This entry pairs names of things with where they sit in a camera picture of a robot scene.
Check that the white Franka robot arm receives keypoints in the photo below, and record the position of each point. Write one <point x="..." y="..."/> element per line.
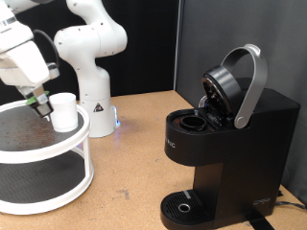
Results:
<point x="92" y="41"/>

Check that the black backdrop curtain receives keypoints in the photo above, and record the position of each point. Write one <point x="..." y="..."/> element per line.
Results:
<point x="147" y="48"/>

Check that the white two-tier turntable stand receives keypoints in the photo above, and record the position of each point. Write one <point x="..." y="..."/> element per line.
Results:
<point x="38" y="156"/>

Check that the black tape strip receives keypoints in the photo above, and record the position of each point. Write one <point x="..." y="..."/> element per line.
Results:
<point x="259" y="222"/>

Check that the black Keurig coffee machine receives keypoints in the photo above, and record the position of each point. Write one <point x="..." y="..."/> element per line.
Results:
<point x="243" y="166"/>

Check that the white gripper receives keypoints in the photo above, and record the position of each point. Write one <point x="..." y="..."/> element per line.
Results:
<point x="22" y="67"/>

